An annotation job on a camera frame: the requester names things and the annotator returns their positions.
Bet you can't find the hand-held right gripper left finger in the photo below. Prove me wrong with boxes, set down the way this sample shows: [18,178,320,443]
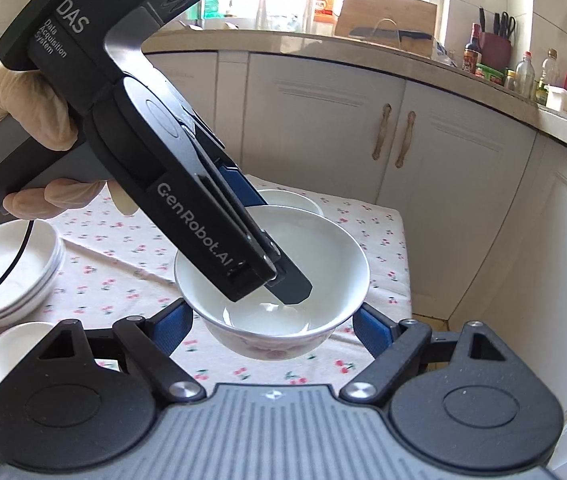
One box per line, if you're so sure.
[36,297,207,406]

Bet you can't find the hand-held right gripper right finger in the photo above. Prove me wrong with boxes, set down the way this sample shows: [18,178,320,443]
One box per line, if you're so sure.
[339,302,507,406]

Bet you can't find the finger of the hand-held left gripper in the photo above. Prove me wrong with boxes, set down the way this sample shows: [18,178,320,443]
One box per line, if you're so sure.
[264,255,313,307]
[214,157,265,211]

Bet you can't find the white floral bowl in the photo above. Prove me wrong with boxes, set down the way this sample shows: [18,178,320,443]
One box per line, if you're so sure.
[0,321,59,416]
[255,189,324,219]
[174,204,370,361]

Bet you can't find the person's left hand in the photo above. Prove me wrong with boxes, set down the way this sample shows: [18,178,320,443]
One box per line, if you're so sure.
[0,65,137,221]

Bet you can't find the cherry print tablecloth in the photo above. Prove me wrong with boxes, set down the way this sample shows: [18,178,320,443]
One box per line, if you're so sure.
[0,175,411,480]

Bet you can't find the stone kitchen countertop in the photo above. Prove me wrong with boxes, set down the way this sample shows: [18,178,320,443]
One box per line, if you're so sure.
[141,27,567,171]

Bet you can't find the black kitchen knife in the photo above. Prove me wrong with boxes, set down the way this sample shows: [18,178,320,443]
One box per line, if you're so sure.
[348,26,434,45]

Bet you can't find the wooden cutting board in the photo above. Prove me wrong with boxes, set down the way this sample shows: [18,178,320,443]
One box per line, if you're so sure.
[337,0,438,53]

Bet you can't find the dark soy sauce bottle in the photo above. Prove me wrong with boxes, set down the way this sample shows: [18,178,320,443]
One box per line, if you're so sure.
[462,22,484,75]

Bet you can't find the brown knife block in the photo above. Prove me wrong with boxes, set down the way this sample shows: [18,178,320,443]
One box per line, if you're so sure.
[478,6,517,73]

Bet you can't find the white plastic tray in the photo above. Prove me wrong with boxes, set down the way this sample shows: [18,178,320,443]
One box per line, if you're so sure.
[546,85,567,113]

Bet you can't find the clear red-capped bottle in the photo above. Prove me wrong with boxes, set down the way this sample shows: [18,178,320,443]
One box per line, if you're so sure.
[513,51,535,98]

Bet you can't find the clear glass bottle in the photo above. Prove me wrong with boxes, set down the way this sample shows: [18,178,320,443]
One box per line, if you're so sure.
[541,49,560,91]

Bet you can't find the bronze cabinet handle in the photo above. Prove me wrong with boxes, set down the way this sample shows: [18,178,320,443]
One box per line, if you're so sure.
[371,104,393,162]
[394,111,417,168]

